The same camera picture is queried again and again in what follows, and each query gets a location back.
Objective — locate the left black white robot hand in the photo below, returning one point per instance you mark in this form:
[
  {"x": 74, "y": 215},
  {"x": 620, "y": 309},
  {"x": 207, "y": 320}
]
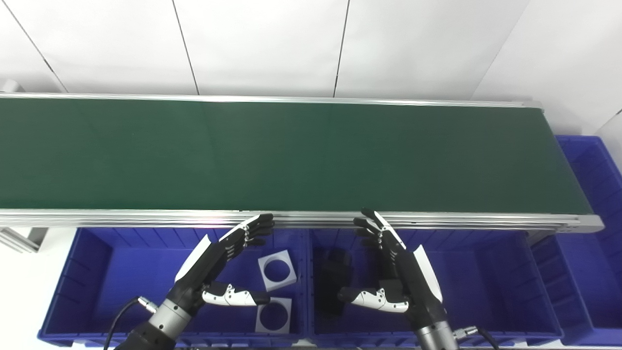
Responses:
[{"x": 204, "y": 270}]

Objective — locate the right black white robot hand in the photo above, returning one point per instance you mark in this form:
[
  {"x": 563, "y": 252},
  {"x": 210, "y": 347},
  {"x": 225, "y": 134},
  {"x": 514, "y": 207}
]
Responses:
[{"x": 418, "y": 287}]

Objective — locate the white square part round hole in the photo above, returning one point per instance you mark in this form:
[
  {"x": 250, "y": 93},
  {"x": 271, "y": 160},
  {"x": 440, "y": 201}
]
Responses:
[
  {"x": 265, "y": 279},
  {"x": 286, "y": 326}
]

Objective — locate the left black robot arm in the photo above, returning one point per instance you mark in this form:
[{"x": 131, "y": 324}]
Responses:
[{"x": 160, "y": 325}]

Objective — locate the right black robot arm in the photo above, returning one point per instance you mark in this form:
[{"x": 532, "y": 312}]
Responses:
[{"x": 437, "y": 339}]

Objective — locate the blue plastic bin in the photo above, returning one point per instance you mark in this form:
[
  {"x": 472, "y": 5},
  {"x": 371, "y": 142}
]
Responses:
[
  {"x": 126, "y": 282},
  {"x": 588, "y": 272},
  {"x": 486, "y": 282}
]

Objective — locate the green conveyor belt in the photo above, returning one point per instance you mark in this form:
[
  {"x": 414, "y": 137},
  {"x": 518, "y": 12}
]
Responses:
[
  {"x": 301, "y": 155},
  {"x": 146, "y": 218}
]

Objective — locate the black block part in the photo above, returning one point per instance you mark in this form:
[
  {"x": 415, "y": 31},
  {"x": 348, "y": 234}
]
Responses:
[{"x": 333, "y": 282}]

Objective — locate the aluminium conveyor support leg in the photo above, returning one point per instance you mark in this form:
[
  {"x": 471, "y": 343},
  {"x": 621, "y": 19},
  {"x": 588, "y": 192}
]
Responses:
[{"x": 24, "y": 238}]

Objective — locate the grey conveyor motor box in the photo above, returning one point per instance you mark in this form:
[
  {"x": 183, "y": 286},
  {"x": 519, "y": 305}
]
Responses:
[{"x": 8, "y": 86}]

